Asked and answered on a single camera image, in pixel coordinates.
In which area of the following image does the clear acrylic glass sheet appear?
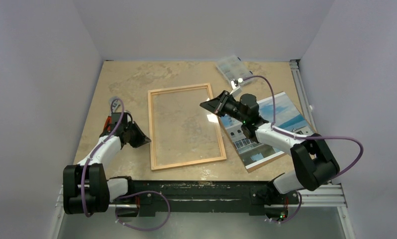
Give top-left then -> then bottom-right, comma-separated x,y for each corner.
152,88 -> 224,166

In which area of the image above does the building photo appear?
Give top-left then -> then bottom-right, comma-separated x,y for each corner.
220,92 -> 314,173

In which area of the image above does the light wooden picture frame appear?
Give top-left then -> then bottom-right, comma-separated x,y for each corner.
147,83 -> 228,171

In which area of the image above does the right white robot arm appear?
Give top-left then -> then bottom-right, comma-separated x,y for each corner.
200,91 -> 340,203

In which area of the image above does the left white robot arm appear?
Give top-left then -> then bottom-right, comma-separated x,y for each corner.
63,112 -> 151,217

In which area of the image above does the clear plastic organizer box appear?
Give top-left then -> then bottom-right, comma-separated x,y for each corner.
215,55 -> 253,83

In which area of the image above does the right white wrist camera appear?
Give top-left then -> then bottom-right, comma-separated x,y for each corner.
230,78 -> 244,97

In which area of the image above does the red handled adjustable wrench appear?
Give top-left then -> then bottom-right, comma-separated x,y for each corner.
103,96 -> 121,130

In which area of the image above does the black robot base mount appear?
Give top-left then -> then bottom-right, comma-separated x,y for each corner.
114,180 -> 300,221

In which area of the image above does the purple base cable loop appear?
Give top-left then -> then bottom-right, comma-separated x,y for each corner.
114,190 -> 172,232

